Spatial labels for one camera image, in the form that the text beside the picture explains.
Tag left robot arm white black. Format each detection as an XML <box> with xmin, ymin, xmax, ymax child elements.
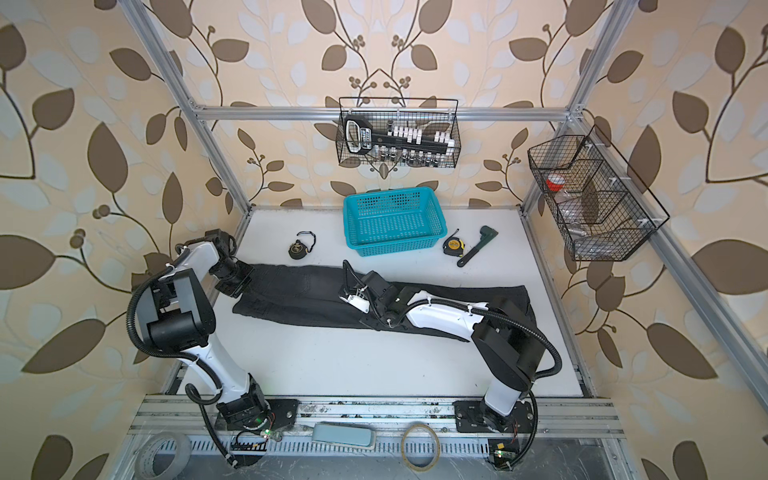
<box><xmin>126</xmin><ymin>229</ymin><xmax>299</xmax><ymax>436</ymax></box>

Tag teal plastic basket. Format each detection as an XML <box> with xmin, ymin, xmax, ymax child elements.
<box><xmin>343</xmin><ymin>187</ymin><xmax>447</xmax><ymax>257</ymax></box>

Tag black wire basket back wall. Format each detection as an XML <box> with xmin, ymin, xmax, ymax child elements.
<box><xmin>334</xmin><ymin>95</ymin><xmax>462</xmax><ymax>169</ymax></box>

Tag red white small container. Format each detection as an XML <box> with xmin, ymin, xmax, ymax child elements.
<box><xmin>545</xmin><ymin>173</ymin><xmax>566</xmax><ymax>193</ymax></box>

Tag dark grey trousers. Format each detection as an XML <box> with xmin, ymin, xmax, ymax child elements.
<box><xmin>233</xmin><ymin>264</ymin><xmax>536</xmax><ymax>331</ymax></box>

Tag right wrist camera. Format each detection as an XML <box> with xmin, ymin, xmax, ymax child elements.
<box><xmin>339</xmin><ymin>287</ymin><xmax>371</xmax><ymax>314</ymax></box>

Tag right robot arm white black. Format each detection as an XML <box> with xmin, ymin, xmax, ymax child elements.
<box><xmin>339</xmin><ymin>261</ymin><xmax>563</xmax><ymax>433</ymax></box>

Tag yellow black tape measure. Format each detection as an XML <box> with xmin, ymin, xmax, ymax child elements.
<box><xmin>442</xmin><ymin>229</ymin><xmax>465</xmax><ymax>258</ymax></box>

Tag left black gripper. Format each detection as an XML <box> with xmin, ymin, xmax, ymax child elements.
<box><xmin>209</xmin><ymin>260</ymin><xmax>254</xmax><ymax>299</ymax></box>

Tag brown tape ring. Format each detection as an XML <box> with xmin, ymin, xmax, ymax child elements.
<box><xmin>400</xmin><ymin>421</ymin><xmax>442</xmax><ymax>473</ymax></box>

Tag dark green pipe wrench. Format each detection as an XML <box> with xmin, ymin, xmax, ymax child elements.
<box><xmin>457</xmin><ymin>225</ymin><xmax>498</xmax><ymax>268</ymax></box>

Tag socket wrench set black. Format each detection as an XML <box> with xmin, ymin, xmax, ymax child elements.
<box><xmin>341</xmin><ymin>115</ymin><xmax>457</xmax><ymax>154</ymax></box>

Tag black wire basket wall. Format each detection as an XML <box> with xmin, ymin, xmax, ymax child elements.
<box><xmin>334</xmin><ymin>95</ymin><xmax>462</xmax><ymax>169</ymax></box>
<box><xmin>527</xmin><ymin>126</ymin><xmax>670</xmax><ymax>262</ymax></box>

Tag black wire basket right wall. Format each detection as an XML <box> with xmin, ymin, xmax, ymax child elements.
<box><xmin>527</xmin><ymin>126</ymin><xmax>670</xmax><ymax>262</ymax></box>

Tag grey foot pedal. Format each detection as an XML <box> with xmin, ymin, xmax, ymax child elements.
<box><xmin>312</xmin><ymin>423</ymin><xmax>376</xmax><ymax>449</ymax></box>

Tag clear tape roll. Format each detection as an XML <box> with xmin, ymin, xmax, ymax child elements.
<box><xmin>134</xmin><ymin>432</ymin><xmax>192</xmax><ymax>480</ymax></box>

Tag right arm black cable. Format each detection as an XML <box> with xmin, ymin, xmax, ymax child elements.
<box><xmin>341</xmin><ymin>259</ymin><xmax>564</xmax><ymax>469</ymax></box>

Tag aluminium frame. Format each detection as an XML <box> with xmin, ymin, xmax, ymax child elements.
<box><xmin>144</xmin><ymin>1</ymin><xmax>767</xmax><ymax>479</ymax></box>

